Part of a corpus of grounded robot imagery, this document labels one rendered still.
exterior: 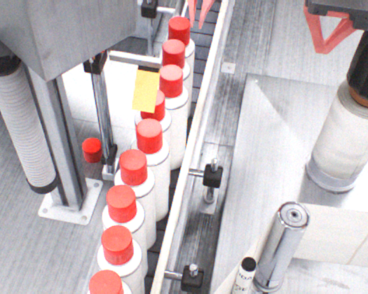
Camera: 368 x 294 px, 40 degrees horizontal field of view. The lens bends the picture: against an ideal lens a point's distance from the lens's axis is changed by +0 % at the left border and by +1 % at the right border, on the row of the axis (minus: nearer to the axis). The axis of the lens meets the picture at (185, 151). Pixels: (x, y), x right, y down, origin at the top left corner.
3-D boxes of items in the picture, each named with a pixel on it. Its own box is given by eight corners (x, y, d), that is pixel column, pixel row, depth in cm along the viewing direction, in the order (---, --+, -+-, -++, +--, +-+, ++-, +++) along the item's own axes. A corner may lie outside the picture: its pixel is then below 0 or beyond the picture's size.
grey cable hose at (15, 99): (53, 198, 57) (8, 63, 40) (24, 192, 57) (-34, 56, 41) (64, 173, 59) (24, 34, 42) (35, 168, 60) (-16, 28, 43)
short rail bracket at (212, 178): (216, 208, 85) (223, 169, 76) (199, 205, 86) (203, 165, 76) (219, 192, 87) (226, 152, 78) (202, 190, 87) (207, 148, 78)
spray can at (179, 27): (192, 122, 90) (199, 33, 73) (163, 125, 89) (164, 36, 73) (188, 101, 93) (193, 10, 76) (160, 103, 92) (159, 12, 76)
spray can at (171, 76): (184, 172, 84) (190, 86, 67) (153, 171, 83) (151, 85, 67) (184, 147, 87) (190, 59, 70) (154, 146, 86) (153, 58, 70)
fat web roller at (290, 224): (281, 296, 72) (313, 236, 56) (249, 290, 72) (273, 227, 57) (284, 267, 74) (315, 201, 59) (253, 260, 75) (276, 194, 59)
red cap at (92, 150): (101, 145, 92) (99, 135, 90) (105, 160, 90) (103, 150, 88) (82, 150, 92) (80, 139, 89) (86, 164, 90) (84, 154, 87)
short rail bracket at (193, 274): (198, 310, 75) (203, 278, 65) (156, 302, 75) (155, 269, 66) (201, 290, 77) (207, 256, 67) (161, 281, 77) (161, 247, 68)
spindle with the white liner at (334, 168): (359, 197, 82) (443, 61, 58) (304, 186, 83) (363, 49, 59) (359, 153, 87) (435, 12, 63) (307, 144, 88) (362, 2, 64)
